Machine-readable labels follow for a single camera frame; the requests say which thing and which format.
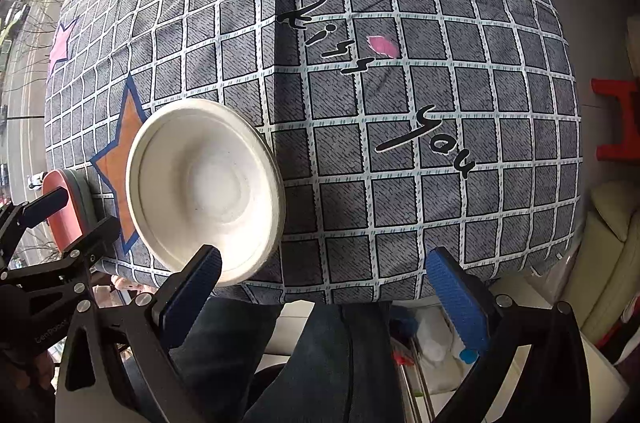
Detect beige sofa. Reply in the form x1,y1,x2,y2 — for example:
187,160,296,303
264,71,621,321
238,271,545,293
575,180,640,346

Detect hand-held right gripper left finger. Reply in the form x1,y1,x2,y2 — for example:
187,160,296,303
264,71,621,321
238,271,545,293
55,244,223,423

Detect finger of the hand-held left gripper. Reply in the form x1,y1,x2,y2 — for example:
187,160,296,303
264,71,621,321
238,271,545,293
60,217,122,269
20,186,69,226

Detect checked star-print tablecloth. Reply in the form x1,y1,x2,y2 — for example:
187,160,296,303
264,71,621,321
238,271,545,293
44,0,583,305

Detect large white bowl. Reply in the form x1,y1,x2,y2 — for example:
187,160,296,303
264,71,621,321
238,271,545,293
126,98,287,288

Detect pink square plate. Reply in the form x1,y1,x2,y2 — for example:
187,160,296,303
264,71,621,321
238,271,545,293
42,170,90,254

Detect red plastic stool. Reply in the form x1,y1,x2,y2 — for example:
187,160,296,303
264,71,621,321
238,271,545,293
591,76,640,161

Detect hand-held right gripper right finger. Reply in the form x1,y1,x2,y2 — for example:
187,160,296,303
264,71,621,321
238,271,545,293
425,246,593,423

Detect metal rack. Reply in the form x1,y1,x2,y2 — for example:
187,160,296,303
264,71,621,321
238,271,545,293
392,335,438,423

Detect person's legs in jeans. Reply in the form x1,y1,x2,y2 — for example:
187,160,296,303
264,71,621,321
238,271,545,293
170,298,406,423

